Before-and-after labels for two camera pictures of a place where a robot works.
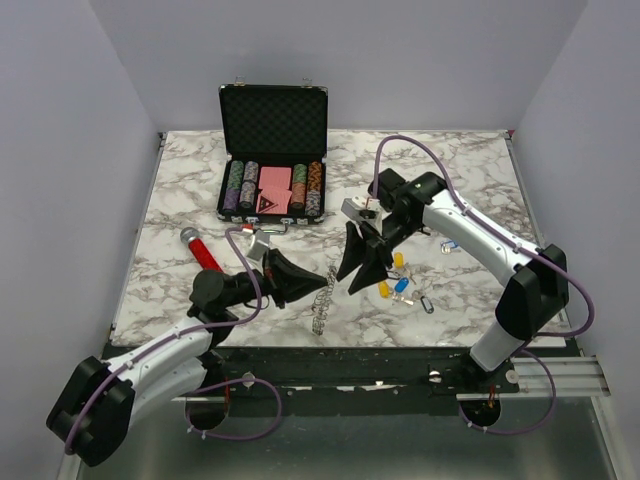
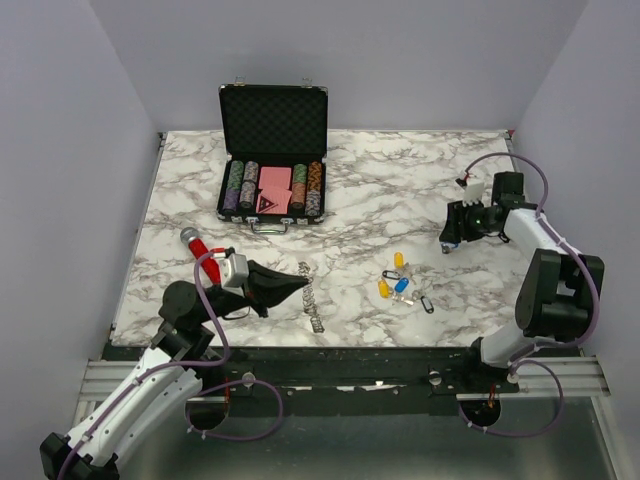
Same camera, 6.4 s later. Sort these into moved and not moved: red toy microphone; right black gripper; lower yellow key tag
Moved: right black gripper
Not moved: red toy microphone; lower yellow key tag
